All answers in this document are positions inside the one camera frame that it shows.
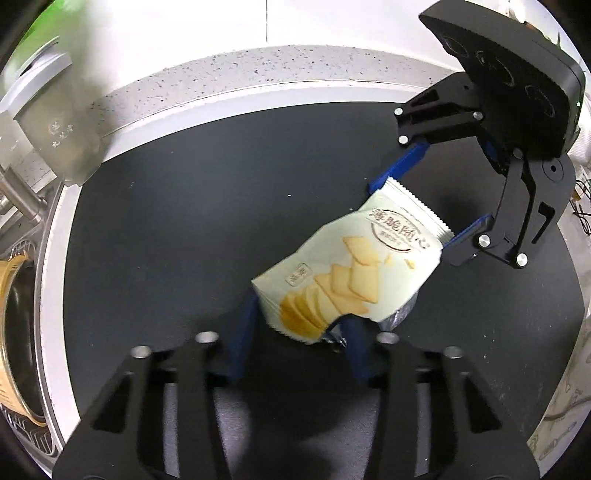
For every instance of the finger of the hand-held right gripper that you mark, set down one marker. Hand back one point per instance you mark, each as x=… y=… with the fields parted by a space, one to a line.
x=406 y=159
x=489 y=240

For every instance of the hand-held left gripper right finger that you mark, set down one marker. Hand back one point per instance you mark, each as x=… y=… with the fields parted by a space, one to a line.
x=359 y=347

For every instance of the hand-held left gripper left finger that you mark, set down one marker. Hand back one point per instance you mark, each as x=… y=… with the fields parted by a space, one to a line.
x=242 y=341

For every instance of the cream biscuit snack packet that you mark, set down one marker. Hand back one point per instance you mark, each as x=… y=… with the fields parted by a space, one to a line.
x=351 y=258

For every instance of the white printed cloth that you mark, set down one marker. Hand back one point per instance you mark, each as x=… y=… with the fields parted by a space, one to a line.
x=563 y=406

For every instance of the steel sink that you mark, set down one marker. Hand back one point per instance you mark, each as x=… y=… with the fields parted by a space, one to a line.
x=39 y=286

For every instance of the yellow rimmed metal bowl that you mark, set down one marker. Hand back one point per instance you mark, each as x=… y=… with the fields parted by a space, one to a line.
x=7 y=369

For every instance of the steel faucet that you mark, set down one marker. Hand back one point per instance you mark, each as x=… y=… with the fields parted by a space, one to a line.
x=18 y=194

